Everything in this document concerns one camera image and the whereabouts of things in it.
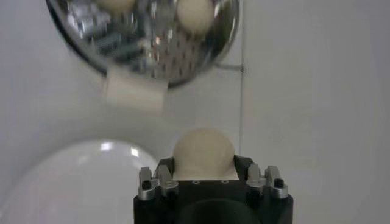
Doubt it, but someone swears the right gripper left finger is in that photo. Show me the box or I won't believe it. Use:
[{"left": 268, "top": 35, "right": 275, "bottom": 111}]
[{"left": 137, "top": 156, "right": 179, "bottom": 201}]

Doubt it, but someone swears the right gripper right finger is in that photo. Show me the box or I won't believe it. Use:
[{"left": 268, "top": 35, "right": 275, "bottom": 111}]
[{"left": 234, "top": 155, "right": 289, "bottom": 200}]

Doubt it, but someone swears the white round plate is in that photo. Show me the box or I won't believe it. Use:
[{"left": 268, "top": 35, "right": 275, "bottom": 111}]
[{"left": 0, "top": 139, "right": 159, "bottom": 224}]

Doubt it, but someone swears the white steamed baozi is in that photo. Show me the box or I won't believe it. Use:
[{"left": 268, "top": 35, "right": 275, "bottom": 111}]
[
  {"left": 96, "top": 0, "right": 137, "bottom": 13},
  {"left": 172, "top": 128, "right": 240, "bottom": 181},
  {"left": 176, "top": 0, "right": 216, "bottom": 34}
]

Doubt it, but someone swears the steel perforated steamer basket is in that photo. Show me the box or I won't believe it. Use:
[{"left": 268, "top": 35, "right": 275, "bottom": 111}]
[{"left": 45, "top": 0, "right": 241, "bottom": 89}]

